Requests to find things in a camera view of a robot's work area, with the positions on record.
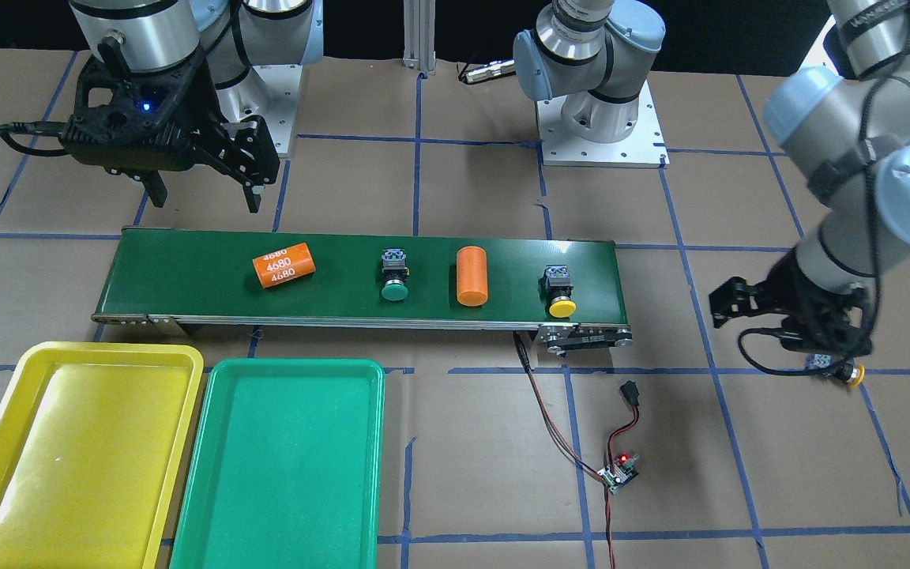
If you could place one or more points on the yellow push button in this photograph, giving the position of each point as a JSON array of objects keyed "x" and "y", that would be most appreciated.
[
  {"x": 846, "y": 371},
  {"x": 557, "y": 282}
]

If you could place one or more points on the small circuit board with wires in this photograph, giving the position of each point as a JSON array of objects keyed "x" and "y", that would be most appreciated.
[{"x": 619, "y": 468}]

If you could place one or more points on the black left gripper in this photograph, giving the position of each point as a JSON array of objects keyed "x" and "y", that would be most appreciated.
[{"x": 804, "y": 290}]

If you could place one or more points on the yellow plastic tray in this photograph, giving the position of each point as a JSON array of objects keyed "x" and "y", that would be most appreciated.
[{"x": 91, "y": 442}]

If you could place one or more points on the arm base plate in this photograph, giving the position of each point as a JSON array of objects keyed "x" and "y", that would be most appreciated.
[
  {"x": 273, "y": 92},
  {"x": 580, "y": 131}
]

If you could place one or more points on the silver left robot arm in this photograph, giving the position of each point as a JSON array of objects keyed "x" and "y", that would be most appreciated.
[{"x": 850, "y": 139}]

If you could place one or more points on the green conveyor belt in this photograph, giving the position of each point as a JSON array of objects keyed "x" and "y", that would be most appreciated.
[{"x": 169, "y": 278}]

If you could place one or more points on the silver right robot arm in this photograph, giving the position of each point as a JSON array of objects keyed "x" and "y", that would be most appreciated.
[{"x": 234, "y": 35}]

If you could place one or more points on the green push button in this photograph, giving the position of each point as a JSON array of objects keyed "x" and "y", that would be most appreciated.
[{"x": 395, "y": 273}]

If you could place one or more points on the aluminium frame post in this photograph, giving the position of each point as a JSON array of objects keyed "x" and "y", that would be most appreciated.
[{"x": 418, "y": 18}]

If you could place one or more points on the green plastic tray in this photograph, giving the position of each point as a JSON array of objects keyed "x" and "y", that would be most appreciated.
[{"x": 285, "y": 470}]

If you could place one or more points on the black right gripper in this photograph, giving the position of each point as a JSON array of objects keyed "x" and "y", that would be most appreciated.
[{"x": 204, "y": 101}]

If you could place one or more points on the plain orange cylinder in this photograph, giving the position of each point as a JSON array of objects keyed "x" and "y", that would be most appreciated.
[{"x": 472, "y": 289}]

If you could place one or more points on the orange cylinder marked 4680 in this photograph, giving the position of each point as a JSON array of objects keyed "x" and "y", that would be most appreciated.
[{"x": 284, "y": 265}]

